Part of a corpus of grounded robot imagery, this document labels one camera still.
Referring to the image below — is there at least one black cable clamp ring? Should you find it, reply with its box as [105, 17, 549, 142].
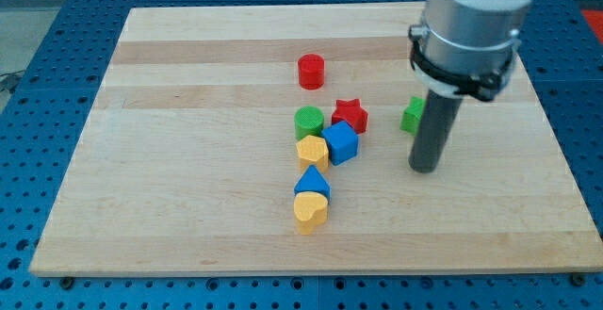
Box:
[408, 41, 518, 103]

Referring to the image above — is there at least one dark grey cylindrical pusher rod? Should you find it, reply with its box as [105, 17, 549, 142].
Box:
[408, 90, 463, 173]

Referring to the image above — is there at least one light wooden board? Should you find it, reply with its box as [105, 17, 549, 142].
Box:
[30, 2, 602, 277]

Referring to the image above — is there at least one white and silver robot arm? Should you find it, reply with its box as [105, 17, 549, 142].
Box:
[408, 0, 533, 102]

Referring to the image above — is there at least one yellow hexagon block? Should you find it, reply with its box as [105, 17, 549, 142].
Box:
[296, 135, 329, 173]

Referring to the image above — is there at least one green cube block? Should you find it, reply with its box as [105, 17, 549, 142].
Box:
[399, 96, 425, 136]

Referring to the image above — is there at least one green cylinder block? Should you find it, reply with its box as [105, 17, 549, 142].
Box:
[294, 106, 324, 140]

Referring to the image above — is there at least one blue triangle block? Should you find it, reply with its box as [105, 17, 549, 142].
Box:
[293, 165, 331, 202]

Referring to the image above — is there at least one red star block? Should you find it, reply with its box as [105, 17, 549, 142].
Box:
[331, 98, 368, 134]

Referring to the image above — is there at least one yellow heart block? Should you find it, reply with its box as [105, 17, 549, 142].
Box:
[293, 191, 329, 235]

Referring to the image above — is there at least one blue cube block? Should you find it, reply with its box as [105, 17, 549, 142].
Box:
[321, 121, 359, 166]

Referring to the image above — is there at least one red cylinder block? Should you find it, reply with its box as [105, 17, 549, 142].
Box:
[298, 54, 325, 90]

